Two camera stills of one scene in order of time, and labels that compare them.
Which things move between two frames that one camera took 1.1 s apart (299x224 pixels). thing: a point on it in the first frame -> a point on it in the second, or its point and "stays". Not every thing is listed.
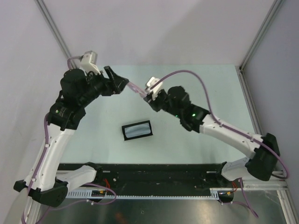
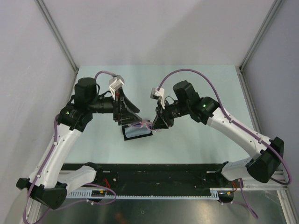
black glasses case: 138,136 stays
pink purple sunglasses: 142,93 -> 148,124
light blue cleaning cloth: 137,130 stays
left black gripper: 115,84 -> 123,110
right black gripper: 149,99 -> 159,123
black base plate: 144,176 stays
